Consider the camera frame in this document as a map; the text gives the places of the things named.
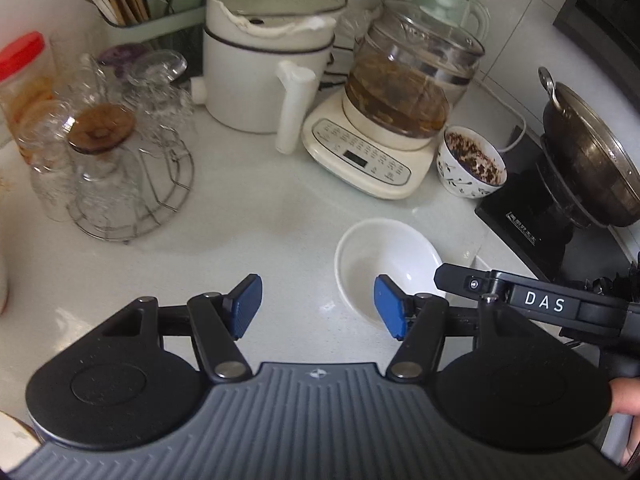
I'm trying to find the white ceramic bowl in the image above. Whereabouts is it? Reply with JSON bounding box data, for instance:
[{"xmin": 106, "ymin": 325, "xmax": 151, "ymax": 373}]
[{"xmin": 334, "ymin": 218, "xmax": 445, "ymax": 327}]

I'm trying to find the black induction cooker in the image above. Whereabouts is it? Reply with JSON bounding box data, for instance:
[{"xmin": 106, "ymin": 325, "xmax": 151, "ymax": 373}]
[{"xmin": 475, "ymin": 136, "xmax": 632, "ymax": 284}]

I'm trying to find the wire glass rack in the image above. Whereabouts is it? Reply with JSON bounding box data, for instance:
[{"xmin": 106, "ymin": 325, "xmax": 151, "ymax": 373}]
[{"xmin": 67, "ymin": 132, "xmax": 195, "ymax": 244}]

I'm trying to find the red lid plastic jar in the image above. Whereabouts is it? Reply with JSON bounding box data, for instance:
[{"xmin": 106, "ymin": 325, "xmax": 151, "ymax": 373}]
[{"xmin": 0, "ymin": 32, "xmax": 55, "ymax": 164}]

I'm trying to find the white floral plate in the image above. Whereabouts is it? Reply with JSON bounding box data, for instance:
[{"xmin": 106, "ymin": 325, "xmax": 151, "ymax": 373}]
[{"xmin": 0, "ymin": 412, "xmax": 41, "ymax": 472}]

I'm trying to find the purple base glass cup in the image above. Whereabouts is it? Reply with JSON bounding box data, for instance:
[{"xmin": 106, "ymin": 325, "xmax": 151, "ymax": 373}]
[{"xmin": 96, "ymin": 42, "xmax": 149, "ymax": 79}]

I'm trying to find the green utensil holder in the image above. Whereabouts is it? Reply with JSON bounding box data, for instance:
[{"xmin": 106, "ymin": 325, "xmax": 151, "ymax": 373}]
[{"xmin": 101, "ymin": 0, "xmax": 206, "ymax": 77}]

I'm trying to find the dark wok with lid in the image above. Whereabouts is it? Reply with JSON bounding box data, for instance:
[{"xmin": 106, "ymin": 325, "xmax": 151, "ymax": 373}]
[{"xmin": 538, "ymin": 66, "xmax": 639, "ymax": 228}]

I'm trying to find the white pot with lid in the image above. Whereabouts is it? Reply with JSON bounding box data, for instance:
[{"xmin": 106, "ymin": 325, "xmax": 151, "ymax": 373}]
[{"xmin": 191, "ymin": 0, "xmax": 348, "ymax": 154}]

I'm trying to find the person's right hand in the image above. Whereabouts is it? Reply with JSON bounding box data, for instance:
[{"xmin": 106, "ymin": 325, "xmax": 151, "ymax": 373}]
[{"xmin": 610, "ymin": 377, "xmax": 640, "ymax": 465}]

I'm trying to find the clear glass cup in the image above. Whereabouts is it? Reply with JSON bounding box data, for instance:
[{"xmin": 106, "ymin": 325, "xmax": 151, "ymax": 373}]
[{"xmin": 127, "ymin": 49, "xmax": 194, "ymax": 148}]

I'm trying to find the floral bowl with tea leaves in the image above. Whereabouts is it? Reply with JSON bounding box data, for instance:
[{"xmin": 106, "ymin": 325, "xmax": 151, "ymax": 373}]
[{"xmin": 436, "ymin": 126, "xmax": 508, "ymax": 200}]

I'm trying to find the glass tea kettle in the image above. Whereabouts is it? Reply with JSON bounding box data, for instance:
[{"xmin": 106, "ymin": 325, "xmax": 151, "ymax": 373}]
[{"xmin": 345, "ymin": 0, "xmax": 485, "ymax": 139}]

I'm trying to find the amber base glass cup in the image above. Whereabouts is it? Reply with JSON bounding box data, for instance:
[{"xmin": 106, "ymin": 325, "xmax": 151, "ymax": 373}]
[{"xmin": 67, "ymin": 103, "xmax": 142, "ymax": 234}]

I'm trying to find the cream kettle base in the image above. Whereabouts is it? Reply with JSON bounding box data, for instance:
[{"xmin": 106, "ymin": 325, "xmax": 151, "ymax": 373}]
[{"xmin": 302, "ymin": 90, "xmax": 437, "ymax": 200}]

